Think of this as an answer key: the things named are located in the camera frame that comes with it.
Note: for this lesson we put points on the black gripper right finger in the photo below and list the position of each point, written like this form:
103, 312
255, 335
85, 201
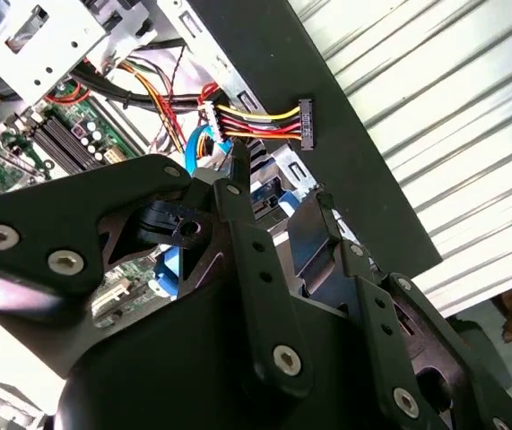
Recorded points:
381, 313

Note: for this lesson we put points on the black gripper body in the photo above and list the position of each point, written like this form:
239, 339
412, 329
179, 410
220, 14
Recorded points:
170, 367

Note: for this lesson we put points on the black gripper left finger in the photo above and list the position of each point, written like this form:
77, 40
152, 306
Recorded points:
58, 210

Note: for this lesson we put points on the hard disk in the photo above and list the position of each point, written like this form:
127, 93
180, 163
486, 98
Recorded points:
288, 202

